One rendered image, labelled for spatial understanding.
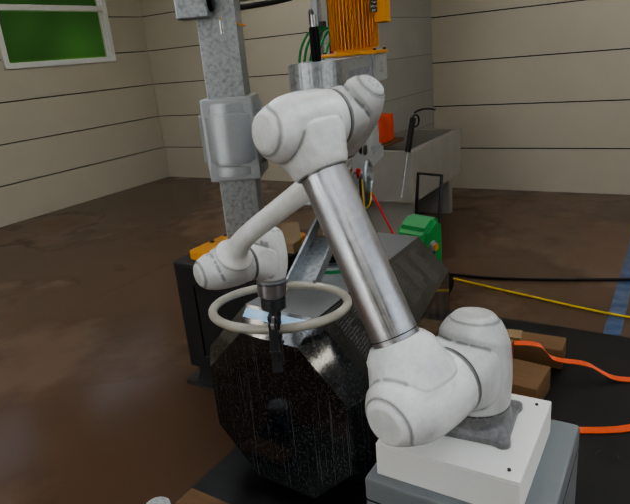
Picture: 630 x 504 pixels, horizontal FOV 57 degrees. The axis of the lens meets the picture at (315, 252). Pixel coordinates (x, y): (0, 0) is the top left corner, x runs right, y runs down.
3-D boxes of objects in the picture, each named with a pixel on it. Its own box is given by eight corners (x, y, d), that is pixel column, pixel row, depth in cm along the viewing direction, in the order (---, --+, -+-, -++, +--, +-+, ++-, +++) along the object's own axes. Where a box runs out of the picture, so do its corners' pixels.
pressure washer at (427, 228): (416, 282, 448) (412, 170, 420) (454, 292, 423) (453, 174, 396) (386, 297, 426) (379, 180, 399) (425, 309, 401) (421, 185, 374)
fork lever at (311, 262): (323, 198, 278) (322, 189, 275) (363, 198, 272) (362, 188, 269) (278, 289, 224) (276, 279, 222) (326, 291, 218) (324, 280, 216)
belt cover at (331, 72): (342, 88, 317) (340, 56, 311) (388, 85, 309) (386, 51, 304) (280, 108, 231) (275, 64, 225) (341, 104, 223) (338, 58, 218)
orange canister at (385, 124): (361, 148, 556) (359, 113, 545) (384, 140, 595) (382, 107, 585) (382, 148, 544) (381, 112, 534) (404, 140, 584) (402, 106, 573)
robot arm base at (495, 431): (526, 397, 143) (526, 377, 141) (509, 451, 124) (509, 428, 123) (452, 385, 151) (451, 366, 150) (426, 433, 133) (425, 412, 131)
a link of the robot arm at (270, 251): (275, 270, 181) (239, 280, 173) (271, 221, 177) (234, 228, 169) (296, 277, 173) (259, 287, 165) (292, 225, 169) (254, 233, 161)
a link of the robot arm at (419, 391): (495, 411, 119) (431, 467, 105) (436, 417, 131) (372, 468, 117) (343, 71, 123) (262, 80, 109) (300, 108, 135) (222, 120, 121)
